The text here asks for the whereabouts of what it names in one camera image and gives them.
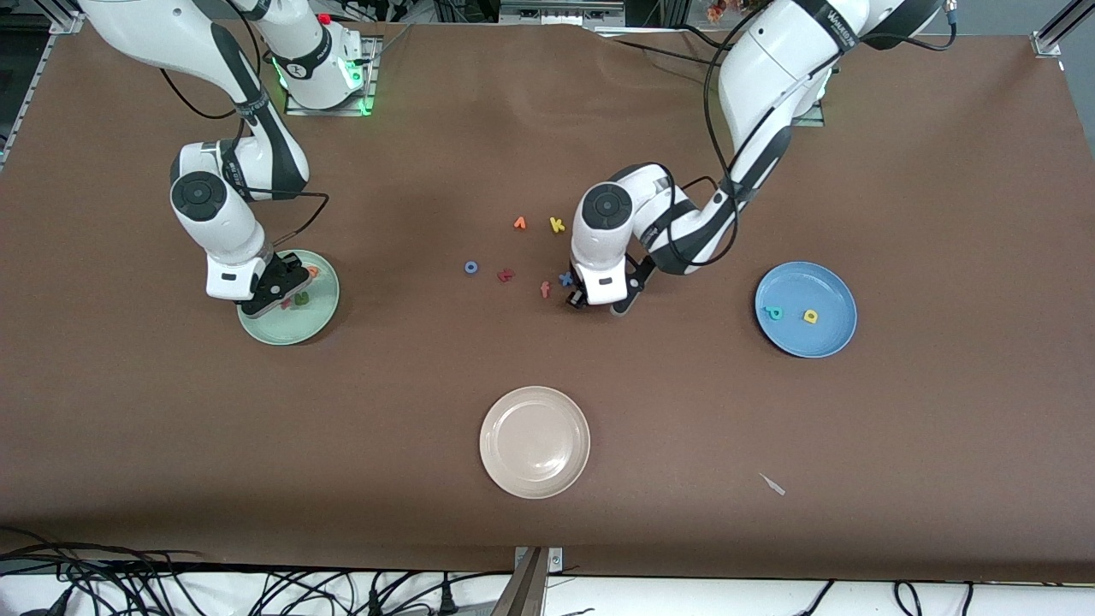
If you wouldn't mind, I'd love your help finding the blue plate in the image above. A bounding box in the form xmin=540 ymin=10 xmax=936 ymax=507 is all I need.
xmin=755 ymin=261 xmax=858 ymax=358

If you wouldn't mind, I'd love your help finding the black cable tangle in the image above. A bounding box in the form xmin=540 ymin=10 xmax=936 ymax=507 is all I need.
xmin=0 ymin=526 xmax=206 ymax=616
xmin=248 ymin=569 xmax=514 ymax=616

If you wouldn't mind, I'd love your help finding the metal bracket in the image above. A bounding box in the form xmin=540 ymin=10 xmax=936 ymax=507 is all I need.
xmin=513 ymin=546 xmax=564 ymax=616

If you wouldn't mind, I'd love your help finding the grey metal rail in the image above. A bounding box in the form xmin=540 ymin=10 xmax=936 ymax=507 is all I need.
xmin=499 ymin=0 xmax=625 ymax=27

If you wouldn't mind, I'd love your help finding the beige plate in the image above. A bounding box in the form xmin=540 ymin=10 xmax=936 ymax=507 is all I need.
xmin=479 ymin=386 xmax=591 ymax=500

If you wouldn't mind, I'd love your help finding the black cable on table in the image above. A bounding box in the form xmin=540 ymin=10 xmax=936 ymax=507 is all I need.
xmin=612 ymin=38 xmax=728 ymax=68

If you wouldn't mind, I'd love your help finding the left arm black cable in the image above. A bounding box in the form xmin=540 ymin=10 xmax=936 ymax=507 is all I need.
xmin=629 ymin=0 xmax=957 ymax=296

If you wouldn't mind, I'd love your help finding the brown paper table cover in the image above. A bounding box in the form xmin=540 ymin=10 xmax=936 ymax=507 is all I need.
xmin=0 ymin=13 xmax=1095 ymax=583

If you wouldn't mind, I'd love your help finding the aluminium frame profile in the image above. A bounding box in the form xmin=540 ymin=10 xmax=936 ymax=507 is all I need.
xmin=0 ymin=10 xmax=86 ymax=168
xmin=1031 ymin=0 xmax=1095 ymax=59

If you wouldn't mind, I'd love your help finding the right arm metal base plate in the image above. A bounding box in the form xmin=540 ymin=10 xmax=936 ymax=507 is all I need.
xmin=285 ymin=34 xmax=377 ymax=116

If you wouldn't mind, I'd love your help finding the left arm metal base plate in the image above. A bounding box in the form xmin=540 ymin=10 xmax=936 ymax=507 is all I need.
xmin=791 ymin=86 xmax=826 ymax=127

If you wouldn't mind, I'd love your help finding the green plate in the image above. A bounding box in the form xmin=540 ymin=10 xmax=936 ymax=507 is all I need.
xmin=237 ymin=249 xmax=340 ymax=347

